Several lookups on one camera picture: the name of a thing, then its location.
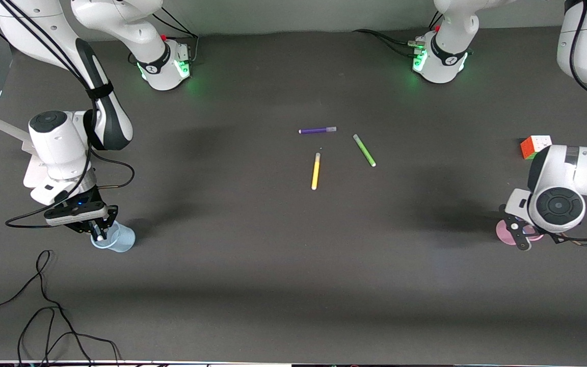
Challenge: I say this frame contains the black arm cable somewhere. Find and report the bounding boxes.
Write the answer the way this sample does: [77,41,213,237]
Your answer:
[0,0,136,228]
[552,0,587,244]

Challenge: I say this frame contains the black base cables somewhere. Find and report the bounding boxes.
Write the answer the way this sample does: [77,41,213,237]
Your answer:
[128,8,200,64]
[351,10,444,58]

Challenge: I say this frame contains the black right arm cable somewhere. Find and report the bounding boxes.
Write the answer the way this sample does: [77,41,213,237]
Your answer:
[0,0,136,228]

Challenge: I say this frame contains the thin black loose cable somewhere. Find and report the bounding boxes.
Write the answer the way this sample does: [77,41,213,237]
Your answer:
[0,250,122,367]

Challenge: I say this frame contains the green marker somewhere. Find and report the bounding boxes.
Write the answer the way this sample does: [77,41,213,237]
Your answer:
[353,134,377,168]

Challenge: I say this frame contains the black right base cables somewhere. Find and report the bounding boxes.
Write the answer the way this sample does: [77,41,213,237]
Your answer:
[128,8,200,64]

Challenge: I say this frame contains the black left base cables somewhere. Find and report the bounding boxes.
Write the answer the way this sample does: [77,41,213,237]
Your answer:
[351,10,444,58]

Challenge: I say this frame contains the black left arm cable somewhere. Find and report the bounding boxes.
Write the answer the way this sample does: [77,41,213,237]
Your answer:
[552,0,587,244]

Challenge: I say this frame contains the translucent blue plastic cup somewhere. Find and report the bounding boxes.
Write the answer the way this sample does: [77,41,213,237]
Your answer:
[91,222,136,253]

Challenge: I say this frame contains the multicolour puzzle cube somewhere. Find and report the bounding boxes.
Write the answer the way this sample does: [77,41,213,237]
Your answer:
[520,135,553,160]

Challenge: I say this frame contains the translucent pink plastic cup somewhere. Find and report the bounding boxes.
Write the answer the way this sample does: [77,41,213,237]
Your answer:
[496,218,545,246]

